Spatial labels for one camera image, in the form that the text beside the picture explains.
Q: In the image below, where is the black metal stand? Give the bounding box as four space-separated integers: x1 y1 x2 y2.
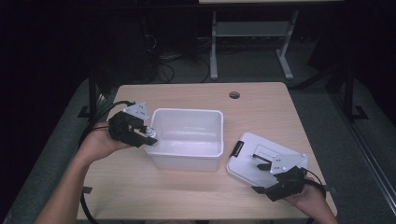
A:
78 70 99 121
343 66 370 122

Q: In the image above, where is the grey metal frame table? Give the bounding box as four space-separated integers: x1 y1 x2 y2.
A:
198 0 345 81

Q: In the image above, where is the person's left hand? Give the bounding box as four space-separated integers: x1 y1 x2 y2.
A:
76 120 132 162

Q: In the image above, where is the left hand-held gripper black cable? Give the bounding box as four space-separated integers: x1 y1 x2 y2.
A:
78 100 136 224

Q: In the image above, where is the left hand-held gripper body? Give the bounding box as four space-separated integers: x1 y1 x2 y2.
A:
107 101 150 147

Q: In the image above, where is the right hand-held gripper black cable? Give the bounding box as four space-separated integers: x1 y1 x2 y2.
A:
299 167 328 224

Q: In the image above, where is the person's right hand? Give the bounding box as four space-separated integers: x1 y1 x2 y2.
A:
282 177 327 213

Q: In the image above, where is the white plastic storage box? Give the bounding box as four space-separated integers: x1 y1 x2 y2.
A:
144 107 225 173

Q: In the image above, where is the white box lid black handle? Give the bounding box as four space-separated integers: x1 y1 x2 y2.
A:
225 132 310 189

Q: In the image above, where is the hand-held gripper black cable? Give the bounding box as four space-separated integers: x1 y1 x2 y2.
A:
299 167 328 224
78 100 136 224

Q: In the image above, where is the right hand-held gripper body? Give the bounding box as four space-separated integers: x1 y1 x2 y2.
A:
264 152 308 203

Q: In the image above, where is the tangle of floor cables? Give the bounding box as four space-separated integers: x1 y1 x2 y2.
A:
148 34 213 84

